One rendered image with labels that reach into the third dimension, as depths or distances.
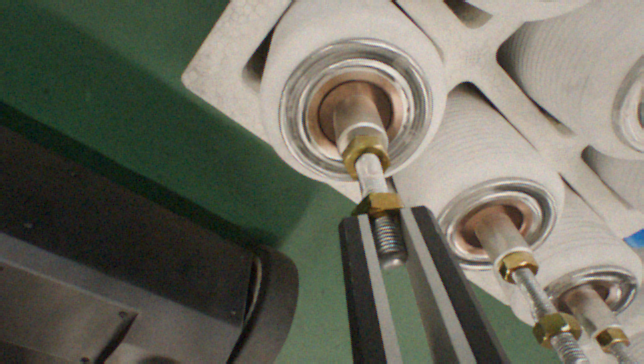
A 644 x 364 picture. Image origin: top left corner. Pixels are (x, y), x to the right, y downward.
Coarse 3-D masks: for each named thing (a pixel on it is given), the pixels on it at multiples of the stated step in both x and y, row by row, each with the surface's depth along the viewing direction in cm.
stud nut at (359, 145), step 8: (360, 136) 15; (368, 136) 15; (376, 136) 15; (352, 144) 15; (360, 144) 14; (368, 144) 14; (376, 144) 14; (344, 152) 15; (352, 152) 15; (360, 152) 15; (368, 152) 14; (376, 152) 15; (384, 152) 15; (344, 160) 15; (352, 160) 15; (384, 160) 15; (352, 168) 15; (384, 168) 15; (352, 176) 15
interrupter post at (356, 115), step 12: (348, 96) 18; (360, 96) 18; (336, 108) 18; (348, 108) 17; (360, 108) 17; (372, 108) 17; (336, 120) 17; (348, 120) 16; (360, 120) 16; (372, 120) 16; (336, 132) 17; (348, 132) 16; (360, 132) 16; (372, 132) 16; (384, 132) 16; (384, 144) 16
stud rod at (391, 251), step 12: (360, 156) 15; (372, 156) 14; (360, 168) 14; (372, 168) 14; (360, 180) 14; (372, 180) 13; (384, 180) 13; (360, 192) 13; (372, 192) 13; (384, 192) 13; (372, 228) 11; (384, 228) 11; (396, 228) 11; (384, 240) 11; (396, 240) 11; (384, 252) 10; (396, 252) 11; (384, 264) 11; (396, 264) 11
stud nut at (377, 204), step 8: (368, 200) 12; (376, 200) 12; (384, 200) 12; (392, 200) 12; (400, 200) 12; (360, 208) 12; (368, 208) 11; (376, 208) 11; (384, 208) 11; (392, 208) 11; (400, 208) 11; (368, 216) 11; (376, 216) 11; (384, 216) 11; (392, 216) 11; (400, 224) 12
